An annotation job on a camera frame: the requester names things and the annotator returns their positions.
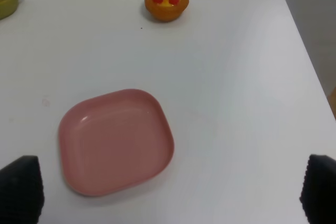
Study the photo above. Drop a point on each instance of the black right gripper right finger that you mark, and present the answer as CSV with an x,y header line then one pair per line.
x,y
318,191

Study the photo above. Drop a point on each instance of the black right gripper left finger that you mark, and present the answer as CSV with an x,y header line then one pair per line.
x,y
22,191

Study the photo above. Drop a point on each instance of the pink square plate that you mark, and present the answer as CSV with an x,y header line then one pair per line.
x,y
113,142

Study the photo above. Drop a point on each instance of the yellow corn cob toy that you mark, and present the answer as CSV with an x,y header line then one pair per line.
x,y
7,8

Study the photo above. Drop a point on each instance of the orange fruit tart toy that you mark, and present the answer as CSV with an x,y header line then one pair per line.
x,y
166,10

